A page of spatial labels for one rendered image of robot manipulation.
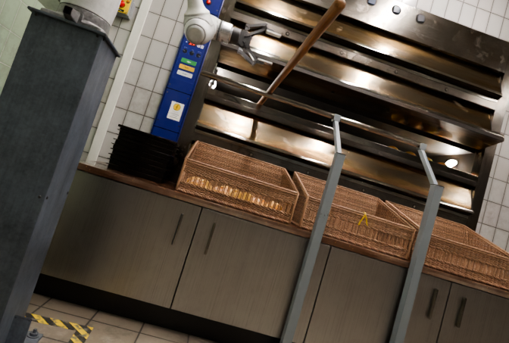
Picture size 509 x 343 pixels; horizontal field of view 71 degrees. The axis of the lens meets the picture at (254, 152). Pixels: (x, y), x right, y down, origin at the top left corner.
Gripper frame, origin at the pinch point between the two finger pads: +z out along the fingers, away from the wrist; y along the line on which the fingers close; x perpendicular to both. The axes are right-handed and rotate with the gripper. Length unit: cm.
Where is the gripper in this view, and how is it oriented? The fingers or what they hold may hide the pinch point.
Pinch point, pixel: (273, 49)
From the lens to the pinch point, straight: 168.9
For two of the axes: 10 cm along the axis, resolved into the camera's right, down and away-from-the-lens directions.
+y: -2.9, 9.5, -0.8
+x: 1.2, -0.5, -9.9
